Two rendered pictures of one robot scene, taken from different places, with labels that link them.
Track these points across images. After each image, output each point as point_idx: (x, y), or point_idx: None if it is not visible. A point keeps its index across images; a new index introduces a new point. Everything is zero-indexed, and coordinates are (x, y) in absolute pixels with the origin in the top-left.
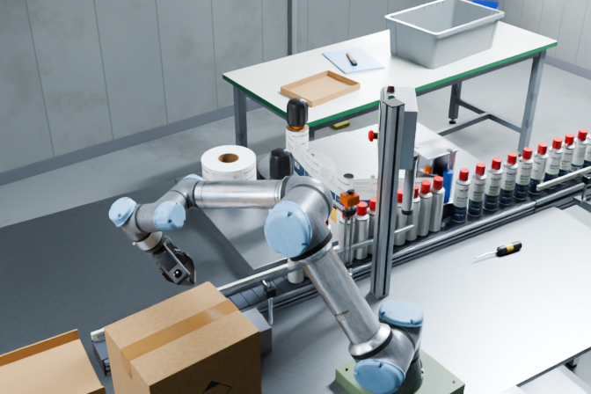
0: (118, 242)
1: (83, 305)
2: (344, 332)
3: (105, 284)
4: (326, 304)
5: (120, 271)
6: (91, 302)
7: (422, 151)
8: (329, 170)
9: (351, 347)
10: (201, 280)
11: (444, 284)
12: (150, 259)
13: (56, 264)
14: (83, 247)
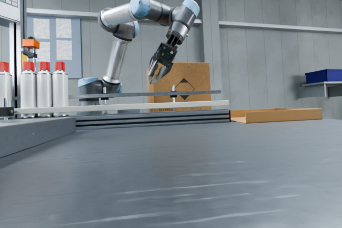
0: (219, 163)
1: (253, 129)
2: (119, 74)
3: (231, 134)
4: (123, 61)
5: (210, 138)
6: (244, 129)
7: None
8: None
9: (119, 80)
10: (118, 133)
11: None
12: (159, 143)
13: None
14: (331, 163)
